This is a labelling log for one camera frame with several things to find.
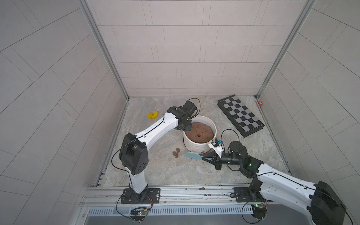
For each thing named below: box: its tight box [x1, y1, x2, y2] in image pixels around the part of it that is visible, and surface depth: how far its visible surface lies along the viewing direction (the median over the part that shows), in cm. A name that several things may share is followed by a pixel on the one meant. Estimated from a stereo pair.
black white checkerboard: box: [216, 94, 266, 138], surface depth 101 cm
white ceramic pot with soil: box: [182, 115, 218, 154], surface depth 84 cm
